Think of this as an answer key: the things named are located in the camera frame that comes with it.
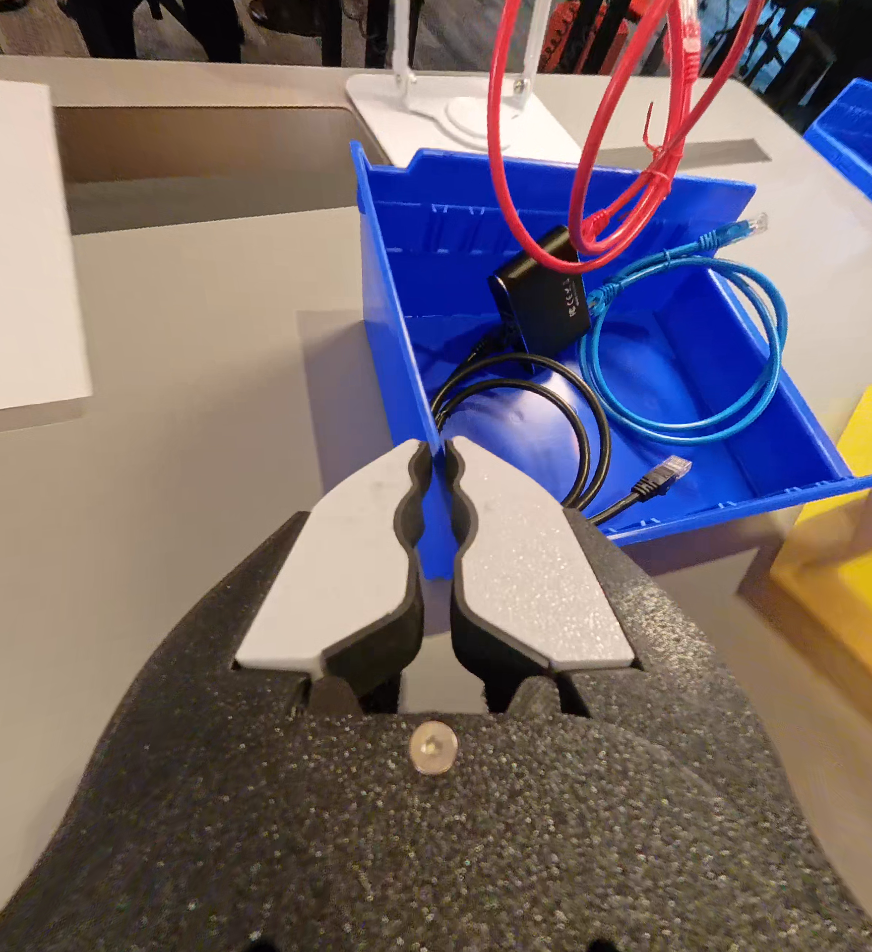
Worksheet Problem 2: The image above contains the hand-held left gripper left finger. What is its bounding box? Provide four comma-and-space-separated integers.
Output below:
234, 438, 436, 682

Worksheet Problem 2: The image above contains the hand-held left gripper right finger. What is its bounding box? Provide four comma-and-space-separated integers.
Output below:
445, 435, 639, 688

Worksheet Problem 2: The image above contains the black ethernet cable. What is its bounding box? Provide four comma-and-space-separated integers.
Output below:
429, 331, 694, 526

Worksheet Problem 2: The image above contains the black ethernet hub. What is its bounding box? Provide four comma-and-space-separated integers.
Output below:
490, 224, 595, 359

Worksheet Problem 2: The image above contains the blue ethernet cable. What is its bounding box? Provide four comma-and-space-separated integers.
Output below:
576, 210, 790, 449

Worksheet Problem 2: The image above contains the yellow storage bin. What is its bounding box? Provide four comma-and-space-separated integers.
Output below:
768, 362, 872, 718

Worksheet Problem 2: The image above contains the red ethernet cable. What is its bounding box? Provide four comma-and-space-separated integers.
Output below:
489, 0, 767, 278

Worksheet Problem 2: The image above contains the white stand base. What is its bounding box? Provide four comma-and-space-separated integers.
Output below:
346, 0, 586, 168

